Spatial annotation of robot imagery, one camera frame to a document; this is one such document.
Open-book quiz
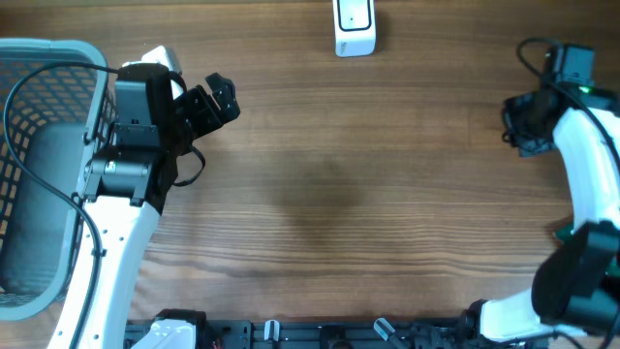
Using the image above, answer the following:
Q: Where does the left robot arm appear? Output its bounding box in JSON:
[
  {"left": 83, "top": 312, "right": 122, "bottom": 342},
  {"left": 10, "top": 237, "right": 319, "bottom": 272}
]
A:
[{"left": 48, "top": 63, "right": 240, "bottom": 348}]

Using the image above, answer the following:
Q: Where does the green 3M gloves packet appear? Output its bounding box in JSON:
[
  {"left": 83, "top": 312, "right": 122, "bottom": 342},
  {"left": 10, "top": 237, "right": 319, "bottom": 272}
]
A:
[{"left": 554, "top": 223, "right": 619, "bottom": 278}]

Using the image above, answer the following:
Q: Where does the grey plastic mesh basket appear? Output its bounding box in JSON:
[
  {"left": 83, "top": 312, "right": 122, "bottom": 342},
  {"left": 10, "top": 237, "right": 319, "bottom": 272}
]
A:
[{"left": 1, "top": 38, "right": 116, "bottom": 321}]

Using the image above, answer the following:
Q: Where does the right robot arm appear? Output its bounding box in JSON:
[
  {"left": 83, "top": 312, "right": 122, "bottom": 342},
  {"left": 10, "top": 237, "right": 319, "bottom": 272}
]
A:
[{"left": 462, "top": 37, "right": 619, "bottom": 348}]

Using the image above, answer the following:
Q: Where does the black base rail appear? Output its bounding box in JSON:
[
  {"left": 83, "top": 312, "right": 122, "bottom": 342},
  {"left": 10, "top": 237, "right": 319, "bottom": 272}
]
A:
[{"left": 123, "top": 317, "right": 550, "bottom": 349}]

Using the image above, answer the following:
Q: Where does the white barcode scanner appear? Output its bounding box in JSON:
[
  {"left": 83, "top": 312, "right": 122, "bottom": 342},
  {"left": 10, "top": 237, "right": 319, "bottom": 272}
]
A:
[{"left": 332, "top": 0, "right": 377, "bottom": 58}]

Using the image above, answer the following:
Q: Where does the black left camera cable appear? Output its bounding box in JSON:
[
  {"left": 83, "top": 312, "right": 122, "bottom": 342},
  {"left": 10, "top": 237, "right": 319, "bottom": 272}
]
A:
[{"left": 2, "top": 60, "right": 207, "bottom": 349}]

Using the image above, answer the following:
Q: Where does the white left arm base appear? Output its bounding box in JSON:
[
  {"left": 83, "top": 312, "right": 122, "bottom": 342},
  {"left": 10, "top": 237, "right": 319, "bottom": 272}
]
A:
[{"left": 133, "top": 309, "right": 210, "bottom": 349}]

